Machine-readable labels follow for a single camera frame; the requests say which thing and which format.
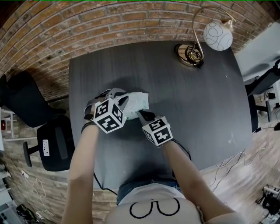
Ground black and white equipment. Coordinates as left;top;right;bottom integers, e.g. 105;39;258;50
255;183;280;217

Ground thin white floor cable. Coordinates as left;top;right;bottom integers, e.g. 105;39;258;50
209;147;266;192

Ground person's right forearm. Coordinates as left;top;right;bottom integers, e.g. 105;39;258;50
161;140;238;221

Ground black office chair with label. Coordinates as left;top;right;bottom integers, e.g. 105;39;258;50
23;115;75;172

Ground white cable with power strip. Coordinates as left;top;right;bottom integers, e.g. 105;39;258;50
21;169;54;218

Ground white metal shelf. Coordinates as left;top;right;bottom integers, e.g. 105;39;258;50
0;107;19;140

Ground person's white printed shirt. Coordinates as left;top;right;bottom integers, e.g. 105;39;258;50
104;183;249;224

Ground black armrest office chair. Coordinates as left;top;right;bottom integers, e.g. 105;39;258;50
244;59;280;133

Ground person's denim shorts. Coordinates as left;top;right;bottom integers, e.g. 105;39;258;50
116;178;182;205

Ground black floor cable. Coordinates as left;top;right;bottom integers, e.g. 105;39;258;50
93;171;119;196

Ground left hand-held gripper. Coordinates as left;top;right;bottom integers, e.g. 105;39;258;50
84;88;130;134

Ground black wrist strap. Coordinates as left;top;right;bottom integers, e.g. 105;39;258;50
80;121;97;134

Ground grey box with clutter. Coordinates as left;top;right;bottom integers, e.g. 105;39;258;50
0;202;35;224

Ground person's left forearm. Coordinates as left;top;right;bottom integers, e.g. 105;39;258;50
62;124;102;224

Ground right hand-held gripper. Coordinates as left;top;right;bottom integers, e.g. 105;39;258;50
136;109;174;148

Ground black lamp cable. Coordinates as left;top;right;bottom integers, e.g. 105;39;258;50
185;45;205;66

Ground white wet wipes pack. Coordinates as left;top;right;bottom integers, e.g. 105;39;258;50
125;91;150;120

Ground gold lamp with white globe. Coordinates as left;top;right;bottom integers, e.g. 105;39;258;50
174;5;237;69

